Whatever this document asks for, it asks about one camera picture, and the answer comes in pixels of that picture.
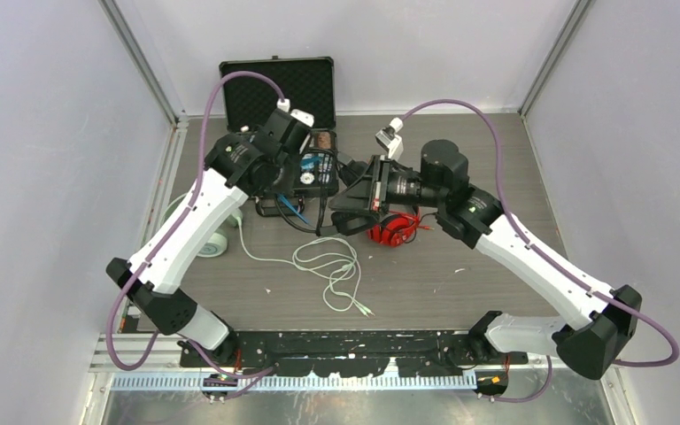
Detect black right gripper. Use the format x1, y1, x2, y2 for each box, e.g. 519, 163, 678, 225
328, 156, 444, 218

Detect black blue headphones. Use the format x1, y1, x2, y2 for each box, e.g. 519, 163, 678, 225
274, 148, 379, 237

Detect red headphones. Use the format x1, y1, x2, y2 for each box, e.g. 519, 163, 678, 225
366, 212, 432, 248

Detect mint green headphone cable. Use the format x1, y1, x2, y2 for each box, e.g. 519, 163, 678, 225
236, 220, 377, 319

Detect mint green headphones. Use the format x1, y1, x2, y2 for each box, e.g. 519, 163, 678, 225
164, 194, 243, 259

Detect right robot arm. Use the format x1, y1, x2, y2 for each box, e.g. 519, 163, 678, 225
329, 139, 642, 380

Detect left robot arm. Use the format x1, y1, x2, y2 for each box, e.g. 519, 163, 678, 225
106, 109, 314, 367

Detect brown poker chip stack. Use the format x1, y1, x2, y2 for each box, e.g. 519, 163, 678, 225
315, 131, 333, 150

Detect black poker chip case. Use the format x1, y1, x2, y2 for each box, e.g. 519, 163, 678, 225
219, 57, 339, 217

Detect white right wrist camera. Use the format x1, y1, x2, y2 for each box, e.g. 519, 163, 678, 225
375, 118, 404, 160

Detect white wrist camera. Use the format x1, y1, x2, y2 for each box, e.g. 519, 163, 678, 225
276, 98, 314, 128
375, 118, 404, 160

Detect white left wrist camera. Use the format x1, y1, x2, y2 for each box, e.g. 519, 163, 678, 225
276, 98, 314, 128

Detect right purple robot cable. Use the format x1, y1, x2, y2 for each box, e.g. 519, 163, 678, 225
401, 98, 680, 369

